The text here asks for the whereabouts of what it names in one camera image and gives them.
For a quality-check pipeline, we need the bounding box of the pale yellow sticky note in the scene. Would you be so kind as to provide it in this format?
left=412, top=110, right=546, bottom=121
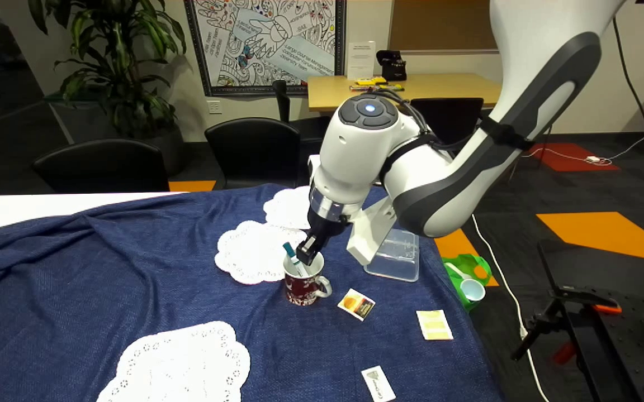
left=414, top=308, right=455, bottom=344

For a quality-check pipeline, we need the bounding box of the small white sachet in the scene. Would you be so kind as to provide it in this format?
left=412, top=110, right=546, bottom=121
left=360, top=365, right=397, bottom=402

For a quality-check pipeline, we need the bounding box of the brown cork board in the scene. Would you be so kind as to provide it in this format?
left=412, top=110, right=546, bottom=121
left=387, top=0, right=501, bottom=53

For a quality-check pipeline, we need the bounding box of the blue denim tablecloth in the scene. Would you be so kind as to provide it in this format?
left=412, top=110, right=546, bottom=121
left=0, top=180, right=508, bottom=402

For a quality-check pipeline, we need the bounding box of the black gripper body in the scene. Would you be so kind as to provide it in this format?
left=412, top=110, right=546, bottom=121
left=304, top=185, right=355, bottom=234

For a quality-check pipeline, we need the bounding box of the green leafy potted plant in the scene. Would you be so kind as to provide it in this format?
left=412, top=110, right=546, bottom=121
left=26, top=0, right=189, bottom=141

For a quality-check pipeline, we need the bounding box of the white paper doily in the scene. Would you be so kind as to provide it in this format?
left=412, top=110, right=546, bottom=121
left=261, top=185, right=312, bottom=232
left=212, top=220, right=308, bottom=288
left=93, top=320, right=252, bottom=402

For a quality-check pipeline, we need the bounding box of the yellow small tool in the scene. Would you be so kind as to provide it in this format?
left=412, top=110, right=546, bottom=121
left=348, top=74, right=391, bottom=92

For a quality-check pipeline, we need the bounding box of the black tripod with red clamps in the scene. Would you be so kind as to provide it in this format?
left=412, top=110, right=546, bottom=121
left=509, top=283, right=626, bottom=368

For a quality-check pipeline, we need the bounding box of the white floor cable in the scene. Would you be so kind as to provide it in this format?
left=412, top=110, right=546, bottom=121
left=467, top=212, right=556, bottom=402

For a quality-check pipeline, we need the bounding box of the black device on stand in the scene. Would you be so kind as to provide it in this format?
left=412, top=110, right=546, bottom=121
left=373, top=46, right=412, bottom=83

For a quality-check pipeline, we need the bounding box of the green plastic measuring cup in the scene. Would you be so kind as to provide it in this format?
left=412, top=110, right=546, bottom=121
left=442, top=253, right=495, bottom=290

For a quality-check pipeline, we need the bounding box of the framed drawing poster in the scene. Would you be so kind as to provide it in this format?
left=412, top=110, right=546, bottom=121
left=183, top=0, right=348, bottom=101

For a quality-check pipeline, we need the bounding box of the light blue measuring cup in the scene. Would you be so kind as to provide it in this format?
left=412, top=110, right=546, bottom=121
left=453, top=275, right=490, bottom=306

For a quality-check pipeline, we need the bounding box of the light wooden table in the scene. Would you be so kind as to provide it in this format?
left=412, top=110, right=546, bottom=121
left=304, top=69, right=504, bottom=116

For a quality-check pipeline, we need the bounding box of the red floral white mug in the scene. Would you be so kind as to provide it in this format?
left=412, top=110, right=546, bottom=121
left=282, top=253, right=335, bottom=308

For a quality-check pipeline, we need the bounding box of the black office chair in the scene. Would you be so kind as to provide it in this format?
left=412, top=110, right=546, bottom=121
left=203, top=116, right=308, bottom=189
left=32, top=136, right=171, bottom=195
left=410, top=96, right=487, bottom=151

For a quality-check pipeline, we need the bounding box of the red floor mat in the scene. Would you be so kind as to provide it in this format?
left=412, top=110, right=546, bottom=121
left=526, top=138, right=623, bottom=177

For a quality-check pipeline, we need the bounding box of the white upright sign card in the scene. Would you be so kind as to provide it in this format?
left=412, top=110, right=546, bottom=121
left=346, top=39, right=377, bottom=81

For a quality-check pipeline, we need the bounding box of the dark plant pot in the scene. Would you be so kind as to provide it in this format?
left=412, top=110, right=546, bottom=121
left=138, top=121, right=187, bottom=178

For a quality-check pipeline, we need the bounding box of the orange printed tea bag packet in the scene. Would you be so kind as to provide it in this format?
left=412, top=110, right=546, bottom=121
left=335, top=285, right=377, bottom=323

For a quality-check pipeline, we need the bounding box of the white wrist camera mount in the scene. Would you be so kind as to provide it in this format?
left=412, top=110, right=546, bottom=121
left=345, top=196, right=403, bottom=268

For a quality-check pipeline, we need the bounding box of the clear plastic container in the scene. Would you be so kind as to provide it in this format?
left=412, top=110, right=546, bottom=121
left=365, top=226, right=422, bottom=283

